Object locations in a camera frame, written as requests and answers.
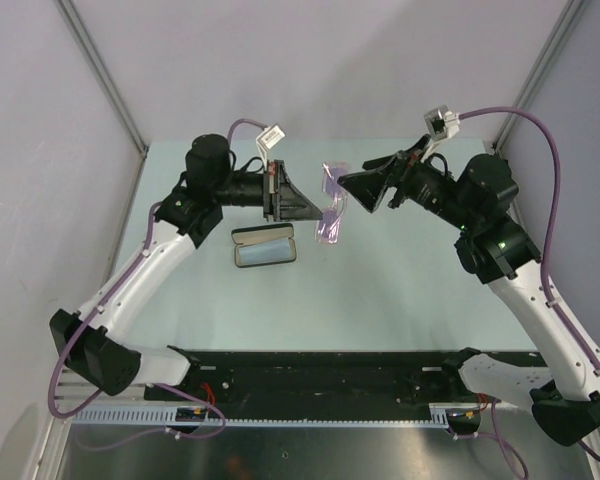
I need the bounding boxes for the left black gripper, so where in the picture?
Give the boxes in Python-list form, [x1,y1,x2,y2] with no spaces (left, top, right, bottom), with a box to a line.
[212,160,322,222]

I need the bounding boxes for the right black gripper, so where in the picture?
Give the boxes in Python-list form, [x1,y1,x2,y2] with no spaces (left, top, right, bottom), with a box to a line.
[338,134,479,232]

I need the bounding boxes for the pink frame purple sunglasses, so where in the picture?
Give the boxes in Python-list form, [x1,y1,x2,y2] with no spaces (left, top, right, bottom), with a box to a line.
[315,162,350,245]

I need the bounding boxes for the black glasses case beige lining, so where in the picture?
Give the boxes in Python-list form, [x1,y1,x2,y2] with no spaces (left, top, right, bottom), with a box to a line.
[231,223,297,268]

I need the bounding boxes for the light blue cleaning cloth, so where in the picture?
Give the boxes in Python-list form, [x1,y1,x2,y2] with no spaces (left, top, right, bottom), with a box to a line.
[239,238,294,265]

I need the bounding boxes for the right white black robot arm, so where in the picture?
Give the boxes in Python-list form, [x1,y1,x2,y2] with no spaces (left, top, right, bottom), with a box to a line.
[337,136,600,446]

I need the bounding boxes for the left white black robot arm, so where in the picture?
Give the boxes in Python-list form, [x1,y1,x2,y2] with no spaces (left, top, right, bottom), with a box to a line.
[50,125,322,400]

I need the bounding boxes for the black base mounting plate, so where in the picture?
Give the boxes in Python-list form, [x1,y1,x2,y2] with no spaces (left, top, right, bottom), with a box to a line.
[142,349,566,422]

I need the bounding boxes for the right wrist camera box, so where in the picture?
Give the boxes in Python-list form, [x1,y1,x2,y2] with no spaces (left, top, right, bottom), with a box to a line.
[423,105,460,159]

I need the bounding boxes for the right aluminium frame post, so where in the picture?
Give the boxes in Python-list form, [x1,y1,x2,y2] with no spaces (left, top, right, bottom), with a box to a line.
[494,0,589,154]

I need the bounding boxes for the aluminium frame post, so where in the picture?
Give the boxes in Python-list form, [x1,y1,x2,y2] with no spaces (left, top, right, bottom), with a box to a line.
[53,0,149,159]
[494,0,589,154]

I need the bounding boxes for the grey slotted cable duct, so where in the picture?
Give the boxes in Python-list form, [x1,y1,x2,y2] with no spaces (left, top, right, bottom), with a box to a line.
[73,403,483,428]

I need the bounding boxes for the aluminium extrusion rail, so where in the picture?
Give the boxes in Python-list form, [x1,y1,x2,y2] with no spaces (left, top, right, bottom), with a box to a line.
[52,367,149,405]

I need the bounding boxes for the left aluminium frame post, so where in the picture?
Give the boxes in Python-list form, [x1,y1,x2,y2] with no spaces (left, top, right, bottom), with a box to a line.
[53,0,149,159]

